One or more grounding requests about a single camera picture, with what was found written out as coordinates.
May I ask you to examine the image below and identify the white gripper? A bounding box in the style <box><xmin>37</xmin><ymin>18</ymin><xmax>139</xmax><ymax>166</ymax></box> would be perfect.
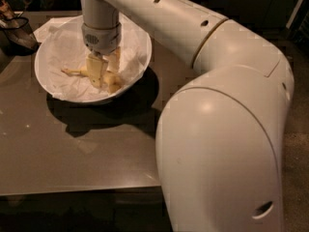
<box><xmin>81</xmin><ymin>23</ymin><xmax>122</xmax><ymax>88</ymax></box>

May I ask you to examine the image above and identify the yellow banana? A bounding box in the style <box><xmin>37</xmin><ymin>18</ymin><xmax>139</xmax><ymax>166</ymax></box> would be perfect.
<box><xmin>61</xmin><ymin>66</ymin><xmax>123</xmax><ymax>94</ymax></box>

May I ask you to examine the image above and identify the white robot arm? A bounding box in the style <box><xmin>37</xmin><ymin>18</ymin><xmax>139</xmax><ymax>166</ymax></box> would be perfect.
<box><xmin>83</xmin><ymin>0</ymin><xmax>295</xmax><ymax>232</ymax></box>

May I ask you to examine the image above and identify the white bowl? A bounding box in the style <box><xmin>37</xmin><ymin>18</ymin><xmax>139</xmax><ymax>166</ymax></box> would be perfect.
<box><xmin>34</xmin><ymin>13</ymin><xmax>153</xmax><ymax>105</ymax></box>

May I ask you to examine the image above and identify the white crumpled paper liner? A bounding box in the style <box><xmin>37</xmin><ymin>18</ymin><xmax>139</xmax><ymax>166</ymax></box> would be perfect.
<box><xmin>42</xmin><ymin>14</ymin><xmax>149</xmax><ymax>102</ymax></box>

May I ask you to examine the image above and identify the white paper sheet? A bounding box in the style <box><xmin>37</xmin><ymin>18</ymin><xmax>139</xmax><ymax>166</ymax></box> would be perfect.
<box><xmin>34</xmin><ymin>17</ymin><xmax>75</xmax><ymax>43</ymax></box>

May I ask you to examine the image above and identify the dark wire basket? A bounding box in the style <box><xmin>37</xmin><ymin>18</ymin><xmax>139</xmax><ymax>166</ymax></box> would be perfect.
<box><xmin>0</xmin><ymin>0</ymin><xmax>39</xmax><ymax>55</ymax></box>

